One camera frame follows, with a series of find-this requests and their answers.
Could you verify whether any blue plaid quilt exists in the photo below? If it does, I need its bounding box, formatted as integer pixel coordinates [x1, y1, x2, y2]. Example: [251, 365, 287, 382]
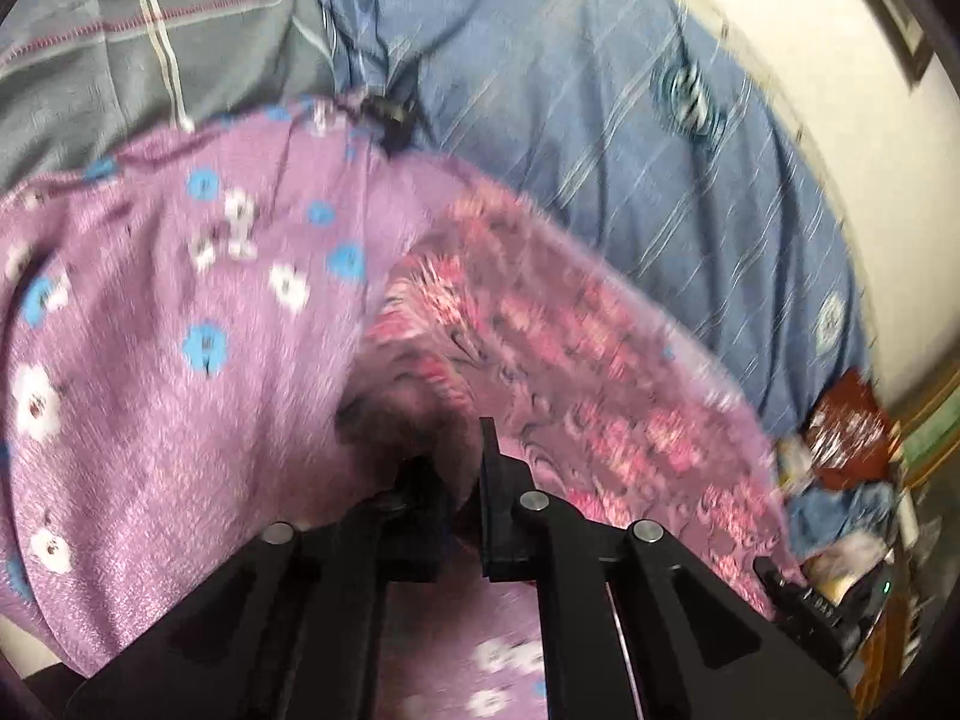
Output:
[315, 0, 875, 436]

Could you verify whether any blue denim cloth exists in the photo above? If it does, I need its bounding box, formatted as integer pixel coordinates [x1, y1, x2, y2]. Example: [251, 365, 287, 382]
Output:
[787, 480, 901, 560]

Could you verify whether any purple flowered bed sheet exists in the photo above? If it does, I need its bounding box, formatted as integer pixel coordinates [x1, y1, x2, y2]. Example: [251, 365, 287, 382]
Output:
[0, 94, 809, 720]

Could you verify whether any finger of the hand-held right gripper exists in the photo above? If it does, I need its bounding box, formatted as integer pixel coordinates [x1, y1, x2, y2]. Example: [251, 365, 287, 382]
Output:
[753, 556, 809, 620]

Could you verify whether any red plastic bag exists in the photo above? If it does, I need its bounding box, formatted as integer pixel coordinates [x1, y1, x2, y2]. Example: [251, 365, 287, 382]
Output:
[806, 371, 905, 492]

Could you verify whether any grey star-print pillow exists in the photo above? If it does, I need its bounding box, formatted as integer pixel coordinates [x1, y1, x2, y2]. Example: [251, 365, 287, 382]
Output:
[0, 0, 346, 188]

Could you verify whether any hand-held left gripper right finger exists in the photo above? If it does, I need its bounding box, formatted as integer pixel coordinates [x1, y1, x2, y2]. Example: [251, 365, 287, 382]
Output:
[478, 415, 857, 720]

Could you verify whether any black power adapter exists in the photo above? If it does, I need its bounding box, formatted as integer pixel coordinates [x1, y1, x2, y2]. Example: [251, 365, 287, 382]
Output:
[360, 94, 421, 158]

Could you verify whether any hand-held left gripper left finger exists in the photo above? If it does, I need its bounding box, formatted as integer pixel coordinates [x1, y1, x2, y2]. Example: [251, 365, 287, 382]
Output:
[64, 457, 452, 720]

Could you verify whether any dark framed picture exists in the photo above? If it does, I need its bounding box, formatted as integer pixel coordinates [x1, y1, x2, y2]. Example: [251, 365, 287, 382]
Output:
[829, 0, 938, 87]

